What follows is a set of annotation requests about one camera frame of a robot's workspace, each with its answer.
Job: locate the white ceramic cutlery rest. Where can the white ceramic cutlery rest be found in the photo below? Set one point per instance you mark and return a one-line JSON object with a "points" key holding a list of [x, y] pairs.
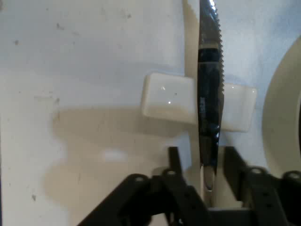
{"points": [[164, 99]]}

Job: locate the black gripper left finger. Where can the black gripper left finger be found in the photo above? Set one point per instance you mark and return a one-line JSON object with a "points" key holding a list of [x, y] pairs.
{"points": [[178, 197]]}

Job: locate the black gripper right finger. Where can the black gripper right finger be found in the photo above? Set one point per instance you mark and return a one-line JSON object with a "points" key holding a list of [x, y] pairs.
{"points": [[263, 195]]}

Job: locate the serrated steel table knife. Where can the serrated steel table knife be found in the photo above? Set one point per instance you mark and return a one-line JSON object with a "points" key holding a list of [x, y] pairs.
{"points": [[209, 99]]}

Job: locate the white round plate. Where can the white round plate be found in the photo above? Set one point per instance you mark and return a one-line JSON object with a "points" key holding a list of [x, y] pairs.
{"points": [[282, 106]]}

